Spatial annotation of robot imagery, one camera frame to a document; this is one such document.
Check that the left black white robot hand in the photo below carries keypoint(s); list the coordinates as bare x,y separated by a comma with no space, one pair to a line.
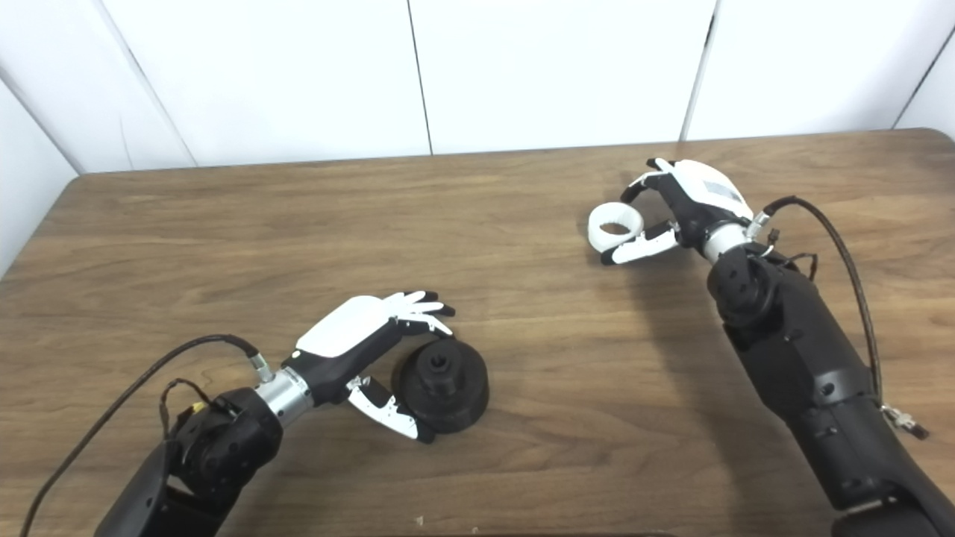
343,335

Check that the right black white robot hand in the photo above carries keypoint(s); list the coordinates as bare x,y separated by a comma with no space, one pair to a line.
701,194

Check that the round black stepped part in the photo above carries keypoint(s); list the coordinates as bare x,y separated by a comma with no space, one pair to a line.
462,395

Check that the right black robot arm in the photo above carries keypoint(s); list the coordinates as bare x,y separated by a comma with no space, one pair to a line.
806,358

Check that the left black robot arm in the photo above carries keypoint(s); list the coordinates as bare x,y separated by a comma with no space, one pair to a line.
216,455

